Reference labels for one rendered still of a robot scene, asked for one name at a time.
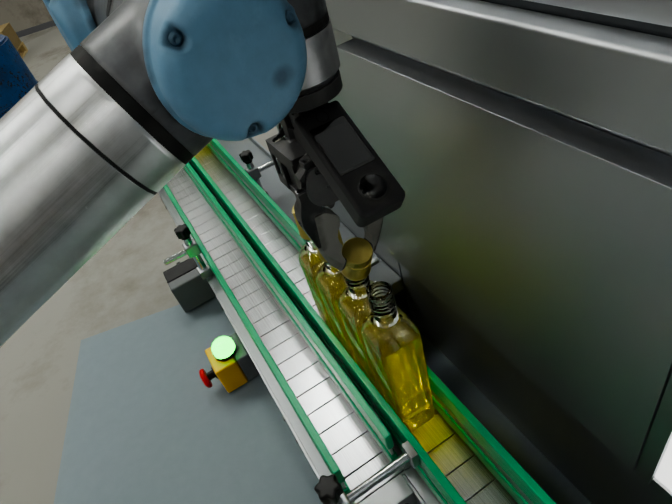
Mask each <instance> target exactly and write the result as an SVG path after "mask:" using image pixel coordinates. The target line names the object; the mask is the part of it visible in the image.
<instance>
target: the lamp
mask: <svg viewBox="0 0 672 504"><path fill-rule="evenodd" d="M211 351H212V353H213V355H214V357H215V358H216V360H218V361H221V362H223V361H227V360H229V359H231V358H232V357H233V356H234V355H235V354H236V351H237V346H236V344H235V343H234V342H233V340H232V339H231V338H230V337H227V336H221V337H218V338H217V339H215V340H214V342H213V343H212V347H211Z"/></svg>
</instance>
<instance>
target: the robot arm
mask: <svg viewBox="0 0 672 504"><path fill-rule="evenodd" d="M43 2H44V4H45V6H46V8H47V10H48V11H49V13H50V15H51V17H52V19H53V20H54V22H55V24H56V26H57V27H58V29H59V31H60V33H61V34H62V36H63V38H64V39H65V41H66V43H67V45H68V46H69V48H70V50H71V51H72V52H71V53H69V54H68V55H67V56H66V57H64V58H63V59H62V60H61V61H60V62H59V63H58V64H57V65H56V66H55V67H54V68H53V69H52V70H51V71H50V72H49V73H48V74H47V75H46V76H45V77H43V78H42V79H41V80H40V81H39V82H38V83H37V84H36V85H35V86H34V87H33V88H32V89H31V90H30V91H29V92H28V93H27V94H26V95H25V96H24V97H22V98H21V99H20V100H19V101H18V102H17V103H16V104H15V105H14V106H13V107H12V108H11V109H10V110H9V111H8V112H7V113H6V114H5V115H4V116H2V117H1V118H0V347H1V346H2V345H3V344H4V343H5V342H6V341H7V340H8V339H9V338H10V337H11V336H12V335H13V334H14V333H15V332H16V331H17V330H18V329H19V328H20V327H21V326H22V325H23V324H24V323H25V322H26V321H27V320H28V319H29V318H30V317H31V316H32V315H33V314H34V313H35V312H36V311H37V310H38V309H39V308H40V307H41V306H42V305H43V304H44V303H46V302H47V301H48V300H49V299H50V298H51V297H52V296H53V295H54V294H55V293H56V292H57V291H58V290H59V289H60V288H61V287H62V286H63V285H64V284H65V283H66V282H67V281H68V280H69V279H70V278H71V277H72V276H73V275H74V274H75V273H76V272H77V271H78V270H79V269H80V268H81V267H82V266H83V265H84V264H85V263H86V262H87V261H88V260H89V259H90V258H91V257H92V256H93V255H94V254H95V253H97V252H98V251H99V250H100V249H101V248H102V247H103V246H104V245H105V244H106V243H107V242H108V241H109V240H110V239H111V238H112V237H113V236H114V235H115V234H116V233H117V232H118V231H119V230H120V229H121V228H122V227H123V226H124V225H125V224H126V223H127V222H128V221H129V220H130V219H131V218H132V217H133V216H134V215H135V214H136V213H137V212H138V211H139V210H140V209H141V208H142V207H143V206H144V205H145V204H146V203H147V202H149V201H150V200H151V199H152V198H153V197H154V196H155V195H156V194H157V193H158V192H159V191H160V190H161V189H162V188H163V187H164V186H165V185H166V184H167V183H168V182H169V181H170V180H171V179H172V178H173V177H174V176H175V175H176V174H177V173H178V172H179V171H180V170H181V169H182V168H183V167H184V166H185V165H186V164H187V163H188V162H189V161H190V160H191V159H192V158H193V157H194V156H195V155H197V154H198V153H199V152H200V151H201V150H202V149H203V148H204V147H205V146H206V145H207V144H208V143H209V142H210V141H211V140H212V139H213V138H214V139H218V140H224V141H242V140H244V139H247V138H251V137H254V136H257V135H260V134H263V133H266V132H268V131H269V130H271V129H272V128H274V127H275V126H276V125H277V124H279V133H278V134H276V135H274V136H272V137H270V138H268V139H266V140H265V141H266V143H267V146H268V149H269V151H270V154H271V157H272V160H273V162H274V165H275V168H276V170H277V173H278V176H279V179H280V181H281V182H282V183H283V184H284V185H285V186H286V187H287V188H288V189H290V190H291V191H292V192H293V193H294V194H295V196H296V202H295V205H294V212H295V216H296V219H297V221H298V223H299V225H300V226H301V228H302V229H303V230H304V231H305V233H306V234H307V235H308V236H309V238H310V239H311V240H312V241H313V244H314V246H315V247H316V248H317V249H318V251H319V252H320V254H321V255H322V256H323V257H324V259H325V260H326V261H327V262H328V263H329V264H330V265H331V266H333V267H334V268H336V269H337V270H339V271H342V270H344V268H345V265H346V262H347V259H346V258H344V257H343V255H342V247H343V245H342V244H341V243H340V241H339V239H338V230H339V227H340V220H339V216H338V215H337V214H335V213H334V212H333V211H332V210H331V208H333V207H334V205H335V202H337V201H338V200H340V202H341V203H342V205H343V206H344V207H345V209H346V210H347V212H348V213H349V215H350V216H351V218H352V219H353V221H354V222H355V224H356V225H357V226H358V227H363V229H364V232H365V235H364V239H365V240H367V241H368V242H369V243H370V244H371V246H372V249H373V252H374V251H375V250H376V247H377V243H378V240H379V236H380V233H381V229H382V224H383V217H384V216H386V215H388V214H390V213H392V212H393V211H395V210H397V209H399V208H400V207H401V206H402V203H403V201H404V198H405V191H404V190H403V188H402V187H401V185H400V184H399V183H398V181H397V180H396V179H395V177H394V176H393V175H392V173H391V172H390V171H389V169H388V168H387V167H386V165H385V164H384V163H383V161H382V160H381V158H380V157H379V156H378V154H377V153H376V152H375V150H374V149H373V148H372V146H371V145H370V144H369V142H368V141H367V140H366V138H365V137H364V136H363V134H362V133H361V132H360V130H359V129H358V127H357V126H356V125H355V123H354V122H353V121H352V119H351V118H350V117H349V115H348V114H347V113H346V111H345V110H344V109H343V107H342V106H341V105H340V103H339V102H338V101H336V100H335V101H332V102H330V103H328V102H329V101H330V100H332V99H333V98H335V97H336V96H337V95H338V94H339V93H340V91H341V89H342V86H343V84H342V80H341V76H340V71H339V67H340V59H339V55H338V50H337V46H336V42H335V37H334V33H333V28H332V24H331V20H330V17H329V15H328V10H327V6H326V1H325V0H43ZM280 122H281V123H280ZM281 125H282V128H281ZM283 136H285V137H283ZM282 137H283V139H282ZM280 138H281V139H280ZM277 140H279V141H277ZM275 141H277V142H275ZM274 142H275V143H274ZM276 158H277V160H276ZM277 161H278V163H277ZM278 164H279V165H278ZM279 166H280V168H279ZM280 169H281V171H280ZM281 172H282V173H281ZM322 206H328V207H329V208H330V209H328V208H324V207H322Z"/></svg>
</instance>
